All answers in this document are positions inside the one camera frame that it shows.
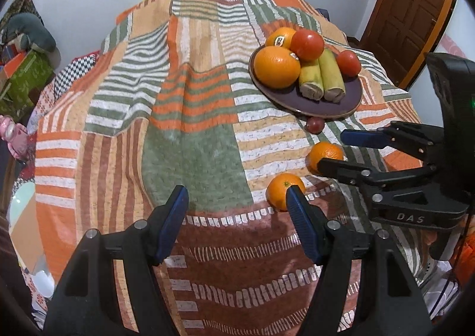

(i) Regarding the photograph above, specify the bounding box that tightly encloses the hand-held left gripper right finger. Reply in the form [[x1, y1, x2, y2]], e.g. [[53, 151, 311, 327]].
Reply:
[[286, 185, 433, 336]]

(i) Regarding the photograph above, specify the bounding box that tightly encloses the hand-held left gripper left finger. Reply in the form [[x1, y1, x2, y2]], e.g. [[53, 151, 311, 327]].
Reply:
[[42, 185, 190, 336]]

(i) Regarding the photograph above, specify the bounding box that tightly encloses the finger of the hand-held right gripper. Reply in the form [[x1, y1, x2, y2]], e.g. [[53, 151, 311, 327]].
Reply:
[[341, 121, 444, 164], [317, 158, 439, 203]]

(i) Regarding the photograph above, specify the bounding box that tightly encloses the small mandarin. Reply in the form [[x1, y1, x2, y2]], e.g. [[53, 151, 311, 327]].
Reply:
[[266, 173, 307, 212], [306, 142, 344, 176]]

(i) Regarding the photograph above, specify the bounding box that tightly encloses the purple ceramic plate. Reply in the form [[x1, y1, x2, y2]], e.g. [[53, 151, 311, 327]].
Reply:
[[248, 44, 363, 118]]

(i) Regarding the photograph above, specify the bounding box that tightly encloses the yellow corn cob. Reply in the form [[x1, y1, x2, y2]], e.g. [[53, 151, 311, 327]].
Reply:
[[299, 59, 324, 101], [318, 48, 346, 102]]

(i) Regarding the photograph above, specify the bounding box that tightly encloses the red tomato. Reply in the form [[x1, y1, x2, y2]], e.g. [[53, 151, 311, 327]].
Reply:
[[336, 50, 362, 77], [290, 29, 325, 62]]

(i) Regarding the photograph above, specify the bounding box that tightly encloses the large orange with sticker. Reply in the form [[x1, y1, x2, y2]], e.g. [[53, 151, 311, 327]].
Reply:
[[265, 26, 297, 50], [254, 46, 301, 89]]

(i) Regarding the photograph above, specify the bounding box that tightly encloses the small dark red jujube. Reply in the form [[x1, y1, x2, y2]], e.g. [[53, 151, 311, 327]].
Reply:
[[305, 117, 325, 135]]

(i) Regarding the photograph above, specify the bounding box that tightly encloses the brown wooden door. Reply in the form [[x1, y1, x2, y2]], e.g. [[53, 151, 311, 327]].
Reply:
[[360, 0, 459, 89]]

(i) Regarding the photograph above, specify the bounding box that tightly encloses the striped patchwork blanket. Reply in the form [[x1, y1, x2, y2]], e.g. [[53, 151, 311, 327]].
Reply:
[[35, 0, 427, 336]]

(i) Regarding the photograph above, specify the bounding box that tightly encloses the floral cloth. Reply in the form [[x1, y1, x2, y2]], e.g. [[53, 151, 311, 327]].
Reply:
[[30, 87, 56, 129]]

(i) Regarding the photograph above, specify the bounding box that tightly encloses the black white checkered cloth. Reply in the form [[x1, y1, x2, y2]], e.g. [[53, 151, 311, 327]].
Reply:
[[54, 52, 101, 99]]

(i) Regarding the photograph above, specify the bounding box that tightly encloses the pink doll toy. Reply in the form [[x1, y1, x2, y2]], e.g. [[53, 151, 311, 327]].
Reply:
[[0, 115, 29, 160]]

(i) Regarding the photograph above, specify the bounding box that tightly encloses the green patterned box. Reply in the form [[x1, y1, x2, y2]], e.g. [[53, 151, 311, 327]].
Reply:
[[0, 52, 56, 117]]

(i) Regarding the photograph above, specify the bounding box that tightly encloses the orange cardboard box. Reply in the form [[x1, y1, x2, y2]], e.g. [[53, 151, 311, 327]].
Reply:
[[0, 52, 27, 77]]

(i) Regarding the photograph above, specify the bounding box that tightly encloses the grey stuffed toy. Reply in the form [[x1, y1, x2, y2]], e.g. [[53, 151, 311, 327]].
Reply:
[[2, 13, 57, 52]]

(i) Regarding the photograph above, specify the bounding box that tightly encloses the dark patterned cloth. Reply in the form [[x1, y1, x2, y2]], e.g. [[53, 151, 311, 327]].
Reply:
[[0, 0, 43, 36]]

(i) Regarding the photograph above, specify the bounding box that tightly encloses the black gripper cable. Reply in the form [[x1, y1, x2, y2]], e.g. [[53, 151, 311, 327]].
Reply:
[[427, 269, 461, 322]]

